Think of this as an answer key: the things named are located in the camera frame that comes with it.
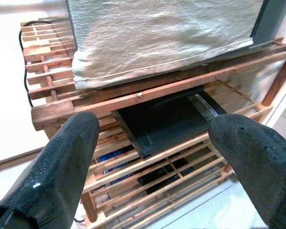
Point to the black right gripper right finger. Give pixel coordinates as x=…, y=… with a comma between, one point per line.
x=264, y=171

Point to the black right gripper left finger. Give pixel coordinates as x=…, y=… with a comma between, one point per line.
x=50, y=171

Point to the grey steel mini fridge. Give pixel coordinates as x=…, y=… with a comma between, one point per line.
x=267, y=23

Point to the beige woven cloth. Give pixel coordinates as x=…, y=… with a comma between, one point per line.
x=157, y=35

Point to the wooden slatted rack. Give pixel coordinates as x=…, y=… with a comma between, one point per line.
x=52, y=114

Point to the blue packet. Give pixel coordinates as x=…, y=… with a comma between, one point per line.
x=114, y=156

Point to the black flat electronic box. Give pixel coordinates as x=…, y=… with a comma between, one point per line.
x=162, y=124

